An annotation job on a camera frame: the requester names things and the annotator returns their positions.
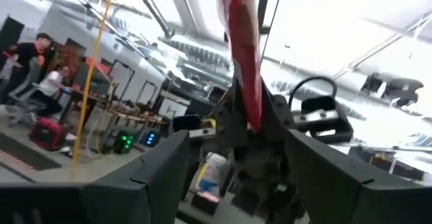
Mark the black computer green lights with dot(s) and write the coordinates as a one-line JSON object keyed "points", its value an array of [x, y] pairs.
{"points": [[124, 142]]}

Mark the black device blue lights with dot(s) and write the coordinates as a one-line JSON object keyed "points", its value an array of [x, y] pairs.
{"points": [[150, 138]]}

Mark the white blue plastic container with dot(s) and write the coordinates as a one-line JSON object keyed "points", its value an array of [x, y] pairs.
{"points": [[212, 170]]}

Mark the black striped floor mat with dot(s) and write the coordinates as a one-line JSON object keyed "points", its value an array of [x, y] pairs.
{"points": [[23, 153]]}

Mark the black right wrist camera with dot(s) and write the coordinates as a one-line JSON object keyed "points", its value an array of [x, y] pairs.
{"points": [[320, 111]]}

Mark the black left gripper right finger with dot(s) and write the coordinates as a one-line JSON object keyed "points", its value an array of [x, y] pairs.
{"points": [[337, 197]]}

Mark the grey office chair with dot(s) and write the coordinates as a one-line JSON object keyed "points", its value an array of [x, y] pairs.
{"points": [[23, 92]]}

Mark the wooden workbench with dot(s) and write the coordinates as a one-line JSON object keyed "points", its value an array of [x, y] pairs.
{"points": [[135, 117]]}

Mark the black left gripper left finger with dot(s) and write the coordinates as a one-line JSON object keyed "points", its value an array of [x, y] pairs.
{"points": [[141, 197]]}

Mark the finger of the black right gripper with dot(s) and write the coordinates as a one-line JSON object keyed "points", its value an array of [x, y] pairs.
{"points": [[233, 126], [275, 116]]}

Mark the person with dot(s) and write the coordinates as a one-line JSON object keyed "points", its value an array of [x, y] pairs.
{"points": [[30, 52], [50, 85]]}

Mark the red Orville popcorn bag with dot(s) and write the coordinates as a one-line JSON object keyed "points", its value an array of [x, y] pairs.
{"points": [[243, 48]]}

